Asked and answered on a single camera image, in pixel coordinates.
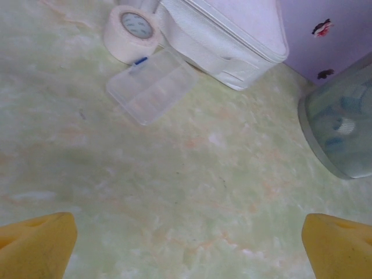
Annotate white plastic container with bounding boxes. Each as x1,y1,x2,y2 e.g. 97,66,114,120
136,0,291,92

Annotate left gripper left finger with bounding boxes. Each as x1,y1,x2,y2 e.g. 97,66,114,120
0,212,78,279

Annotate white tape roll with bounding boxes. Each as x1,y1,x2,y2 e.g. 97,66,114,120
103,4,160,65

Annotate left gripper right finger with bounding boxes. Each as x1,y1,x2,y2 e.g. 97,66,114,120
301,213,372,279

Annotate green translucent bin with liner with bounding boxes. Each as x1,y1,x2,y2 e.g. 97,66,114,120
297,52,372,180

